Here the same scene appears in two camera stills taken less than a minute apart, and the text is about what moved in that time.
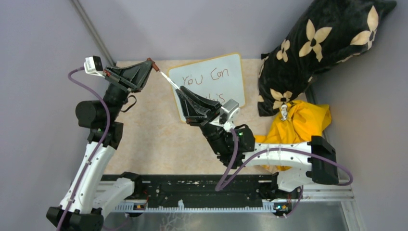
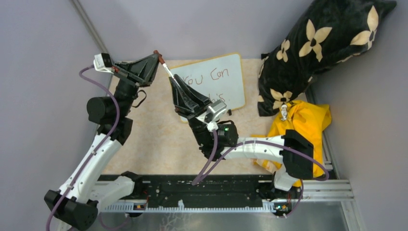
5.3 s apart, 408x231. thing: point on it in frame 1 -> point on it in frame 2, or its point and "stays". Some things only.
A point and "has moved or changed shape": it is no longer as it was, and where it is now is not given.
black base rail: [202, 187] stays
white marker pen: [171, 82] -> [170, 72]
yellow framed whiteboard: [221, 79] stays
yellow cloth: [299, 121] stays
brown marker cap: [155, 67] has moved or changed shape
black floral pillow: [325, 32] stays
